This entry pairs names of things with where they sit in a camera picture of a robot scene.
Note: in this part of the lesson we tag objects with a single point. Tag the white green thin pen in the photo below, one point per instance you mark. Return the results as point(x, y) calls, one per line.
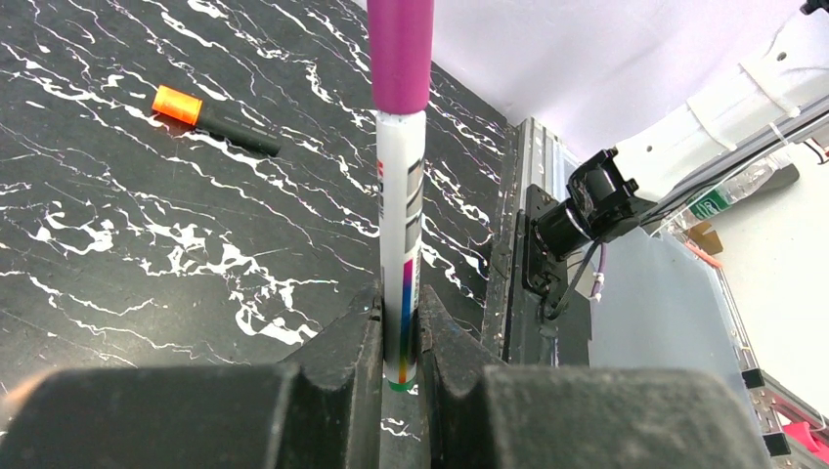
point(400, 147)

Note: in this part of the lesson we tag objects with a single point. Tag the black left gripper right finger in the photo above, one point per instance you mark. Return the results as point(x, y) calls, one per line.
point(480, 412)

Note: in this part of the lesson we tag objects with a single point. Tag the magenta pen cap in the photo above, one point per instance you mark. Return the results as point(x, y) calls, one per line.
point(400, 37)

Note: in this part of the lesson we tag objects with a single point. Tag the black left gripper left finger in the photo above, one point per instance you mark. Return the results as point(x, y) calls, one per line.
point(317, 408)

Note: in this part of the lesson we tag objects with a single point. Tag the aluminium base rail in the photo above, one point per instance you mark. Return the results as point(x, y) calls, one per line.
point(663, 305)

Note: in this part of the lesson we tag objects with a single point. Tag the clear plastic water bottle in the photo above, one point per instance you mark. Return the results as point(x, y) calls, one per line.
point(769, 173)

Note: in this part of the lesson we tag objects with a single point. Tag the black orange highlighter marker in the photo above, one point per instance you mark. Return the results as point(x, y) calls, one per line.
point(214, 120)

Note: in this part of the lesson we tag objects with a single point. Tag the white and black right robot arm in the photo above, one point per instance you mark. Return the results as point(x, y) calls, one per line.
point(773, 97)

